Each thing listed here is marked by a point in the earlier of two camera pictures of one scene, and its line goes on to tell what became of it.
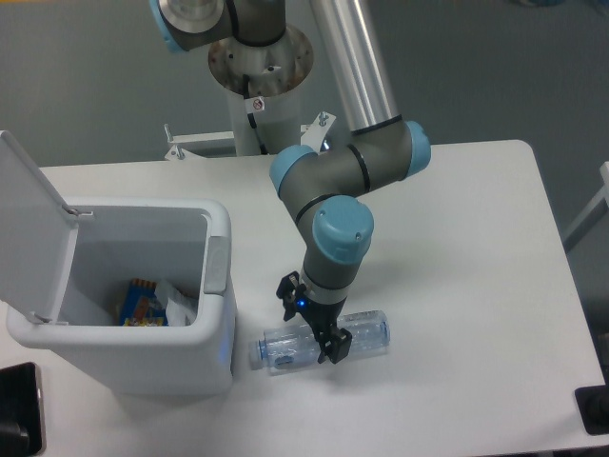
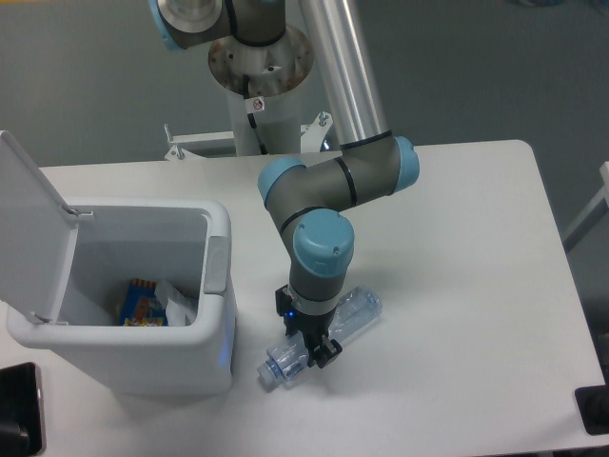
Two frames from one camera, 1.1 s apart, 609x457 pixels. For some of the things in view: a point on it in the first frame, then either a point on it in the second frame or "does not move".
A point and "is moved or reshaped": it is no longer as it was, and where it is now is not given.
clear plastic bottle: x=292 y=347 is moved or reshaped
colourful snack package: x=143 y=307 does not move
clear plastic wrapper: x=181 y=309 does not move
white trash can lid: x=37 y=235 does not move
